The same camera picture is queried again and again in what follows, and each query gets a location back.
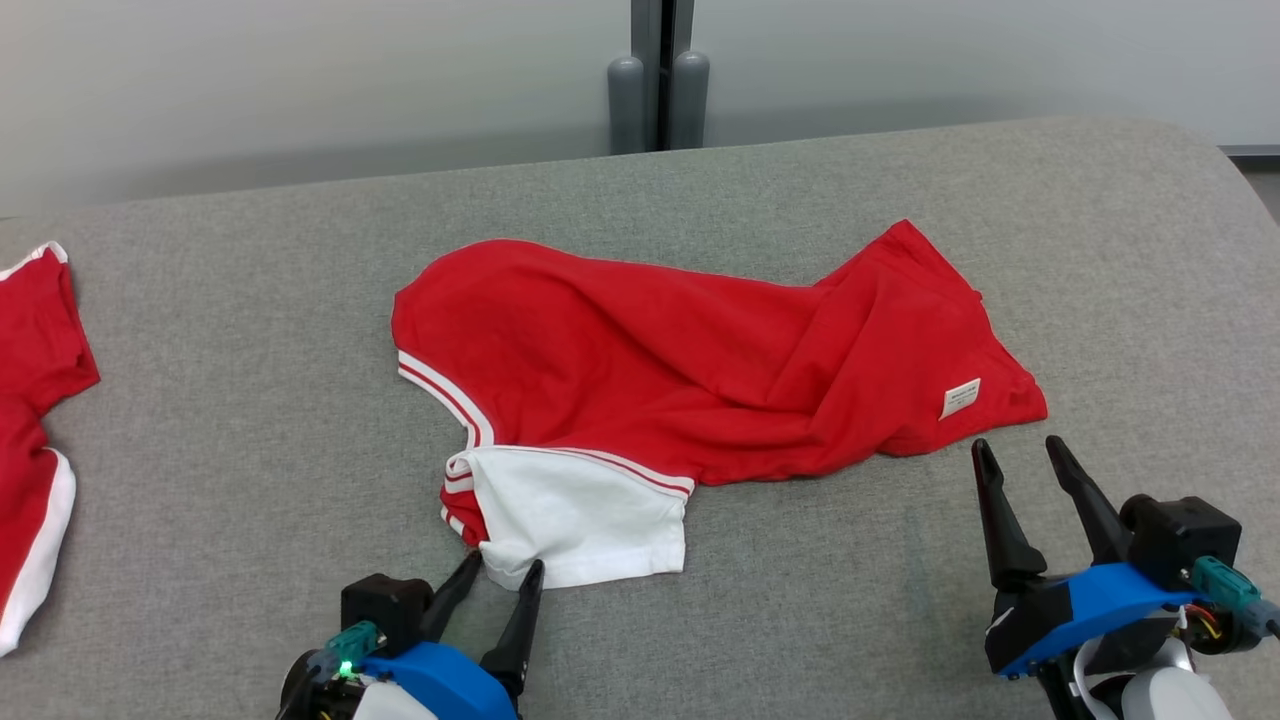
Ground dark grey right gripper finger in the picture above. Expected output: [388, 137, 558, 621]
[1045, 435, 1135, 568]
[971, 438, 1048, 593]

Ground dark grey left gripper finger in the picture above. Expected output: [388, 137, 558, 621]
[479, 558, 547, 699]
[418, 550, 484, 644]

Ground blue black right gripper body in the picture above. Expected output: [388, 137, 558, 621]
[984, 562, 1201, 683]

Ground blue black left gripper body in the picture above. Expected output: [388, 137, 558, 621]
[360, 641, 522, 720]

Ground red white jersey shirt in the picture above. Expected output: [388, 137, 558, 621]
[390, 218, 1049, 591]

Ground red white jersey shorts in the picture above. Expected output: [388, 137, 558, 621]
[0, 240, 101, 658]

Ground left camera cable teal plug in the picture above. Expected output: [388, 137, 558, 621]
[300, 620, 389, 683]

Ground camera cable teal plug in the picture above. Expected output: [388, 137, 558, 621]
[300, 620, 389, 683]
[1188, 556, 1280, 641]

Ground right camera cable teal plug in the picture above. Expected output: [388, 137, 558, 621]
[1188, 556, 1280, 641]

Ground grey metal door frame post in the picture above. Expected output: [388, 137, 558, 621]
[630, 0, 696, 151]

